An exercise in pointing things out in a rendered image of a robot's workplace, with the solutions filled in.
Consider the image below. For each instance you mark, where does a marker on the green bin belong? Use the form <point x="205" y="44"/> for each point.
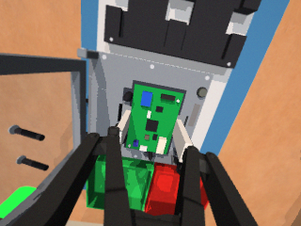
<point x="137" y="179"/>

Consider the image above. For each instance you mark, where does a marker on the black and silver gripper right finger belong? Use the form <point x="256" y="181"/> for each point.
<point x="228" y="207"/>

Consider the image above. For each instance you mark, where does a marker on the green circuit board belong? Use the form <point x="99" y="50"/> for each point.
<point x="153" y="116"/>

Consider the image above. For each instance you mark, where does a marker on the red open-top bin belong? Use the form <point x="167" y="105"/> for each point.
<point x="164" y="188"/>

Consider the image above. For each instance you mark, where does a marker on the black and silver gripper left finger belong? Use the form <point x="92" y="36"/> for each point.
<point x="55" y="204"/>

